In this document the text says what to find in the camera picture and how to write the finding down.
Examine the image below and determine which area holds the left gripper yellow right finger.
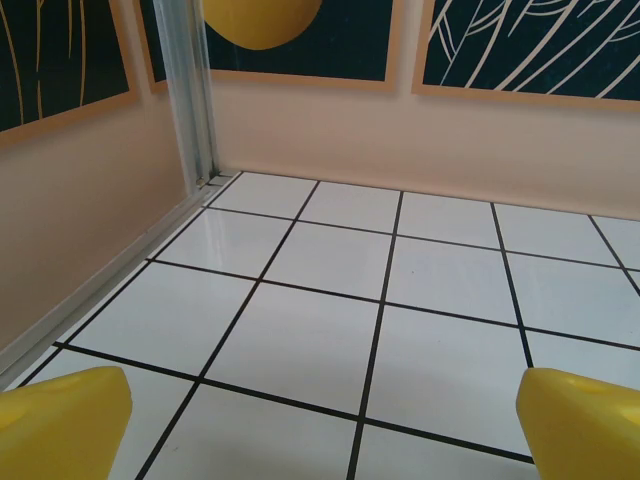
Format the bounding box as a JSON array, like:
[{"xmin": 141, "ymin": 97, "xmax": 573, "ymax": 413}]
[{"xmin": 516, "ymin": 367, "xmax": 640, "ymax": 480}]

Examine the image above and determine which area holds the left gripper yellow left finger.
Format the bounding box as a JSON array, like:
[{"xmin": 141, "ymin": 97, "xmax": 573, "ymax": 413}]
[{"xmin": 0, "ymin": 365, "xmax": 134, "ymax": 480}]

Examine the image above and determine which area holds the aluminium floor edge rail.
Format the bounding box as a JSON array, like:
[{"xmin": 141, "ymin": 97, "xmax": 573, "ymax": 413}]
[{"xmin": 0, "ymin": 172, "xmax": 236, "ymax": 391}]

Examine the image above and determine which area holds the aluminium corner post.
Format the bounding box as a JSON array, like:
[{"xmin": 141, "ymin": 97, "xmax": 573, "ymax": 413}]
[{"xmin": 152, "ymin": 0, "xmax": 224, "ymax": 194}]

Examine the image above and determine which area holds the wall panel, gold oval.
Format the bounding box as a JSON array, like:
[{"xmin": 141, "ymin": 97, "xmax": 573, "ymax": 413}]
[{"xmin": 207, "ymin": 0, "xmax": 405, "ymax": 95}]

